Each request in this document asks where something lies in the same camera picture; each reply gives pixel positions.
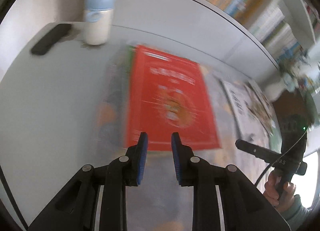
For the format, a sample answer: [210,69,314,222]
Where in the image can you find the white vase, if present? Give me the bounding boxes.
[264,79,288,102]

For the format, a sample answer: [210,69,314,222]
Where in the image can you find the person's right forearm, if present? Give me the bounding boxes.
[277,193,310,224]

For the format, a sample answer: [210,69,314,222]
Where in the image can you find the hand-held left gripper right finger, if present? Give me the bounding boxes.
[171,132,288,231]

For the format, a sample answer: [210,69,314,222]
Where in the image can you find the black cable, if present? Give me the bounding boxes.
[254,130,308,186]

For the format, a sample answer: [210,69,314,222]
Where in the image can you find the white book with yellow figure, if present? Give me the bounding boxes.
[245,78,278,134]

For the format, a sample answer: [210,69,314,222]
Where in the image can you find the row of shelved books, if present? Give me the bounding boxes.
[187,0,308,56]

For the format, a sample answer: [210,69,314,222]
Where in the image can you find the brown wooden cabinet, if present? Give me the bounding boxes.
[272,91,313,126]

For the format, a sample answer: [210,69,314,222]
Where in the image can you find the white bottle with blue lid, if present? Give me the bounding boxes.
[84,0,115,46]

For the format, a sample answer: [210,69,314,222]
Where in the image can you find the black remote control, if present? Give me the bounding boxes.
[30,23,72,56]

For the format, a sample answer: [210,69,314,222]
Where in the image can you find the red book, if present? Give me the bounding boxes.
[124,44,223,151]

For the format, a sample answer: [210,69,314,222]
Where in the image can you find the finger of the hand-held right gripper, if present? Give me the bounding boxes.
[235,139,278,164]

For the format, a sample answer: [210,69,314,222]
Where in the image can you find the fan-patterned tablecloth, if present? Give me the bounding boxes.
[100,66,280,231]

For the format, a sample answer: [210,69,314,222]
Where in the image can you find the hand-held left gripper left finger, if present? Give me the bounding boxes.
[27,132,150,231]

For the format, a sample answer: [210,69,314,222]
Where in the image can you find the person's right hand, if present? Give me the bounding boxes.
[264,171,297,208]

